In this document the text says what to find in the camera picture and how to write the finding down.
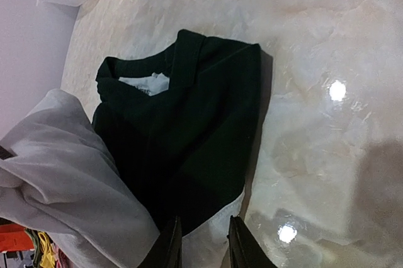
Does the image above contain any pink yellow cloth on floor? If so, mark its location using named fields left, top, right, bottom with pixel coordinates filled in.
left=0, top=222, right=70, bottom=268

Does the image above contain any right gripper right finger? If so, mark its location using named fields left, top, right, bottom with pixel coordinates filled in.
left=228, top=216, right=276, bottom=268

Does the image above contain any white cloth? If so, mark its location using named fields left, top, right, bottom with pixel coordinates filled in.
left=0, top=28, right=264, bottom=268

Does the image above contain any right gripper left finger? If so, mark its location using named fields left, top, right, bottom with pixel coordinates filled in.
left=154, top=216, right=182, bottom=268

